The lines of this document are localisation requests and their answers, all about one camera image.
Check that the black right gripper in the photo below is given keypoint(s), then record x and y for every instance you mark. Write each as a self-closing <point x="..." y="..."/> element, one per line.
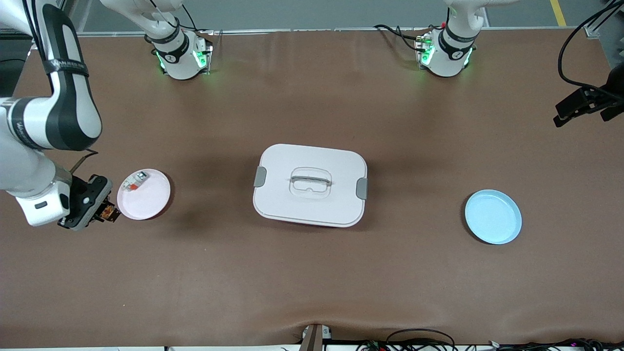
<point x="78" y="191"/>

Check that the small white red packet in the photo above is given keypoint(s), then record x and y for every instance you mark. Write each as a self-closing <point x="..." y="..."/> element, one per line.
<point x="135" y="181"/>

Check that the small dark snack packet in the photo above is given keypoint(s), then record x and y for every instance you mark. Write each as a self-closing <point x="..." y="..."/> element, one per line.
<point x="109" y="212"/>

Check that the light blue round plate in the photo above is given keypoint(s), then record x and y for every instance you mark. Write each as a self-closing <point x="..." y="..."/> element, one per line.
<point x="493" y="217"/>

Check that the aluminium table frame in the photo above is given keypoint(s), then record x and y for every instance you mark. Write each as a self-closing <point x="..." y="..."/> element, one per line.
<point x="317" y="30"/>

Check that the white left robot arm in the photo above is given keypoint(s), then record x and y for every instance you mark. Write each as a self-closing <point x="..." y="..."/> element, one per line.
<point x="451" y="53"/>

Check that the brown camera mount post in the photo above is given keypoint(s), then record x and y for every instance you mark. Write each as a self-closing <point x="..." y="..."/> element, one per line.
<point x="314" y="339"/>

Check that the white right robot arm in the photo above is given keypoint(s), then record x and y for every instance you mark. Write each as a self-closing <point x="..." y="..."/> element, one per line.
<point x="73" y="112"/>

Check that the pale pink round plate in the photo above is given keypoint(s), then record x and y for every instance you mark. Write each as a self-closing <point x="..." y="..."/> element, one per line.
<point x="146" y="200"/>

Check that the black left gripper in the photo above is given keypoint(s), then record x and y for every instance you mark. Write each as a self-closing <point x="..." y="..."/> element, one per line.
<point x="615" y="90"/>

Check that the white lidded storage box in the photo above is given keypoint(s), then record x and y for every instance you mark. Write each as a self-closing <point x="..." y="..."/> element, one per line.
<point x="312" y="195"/>

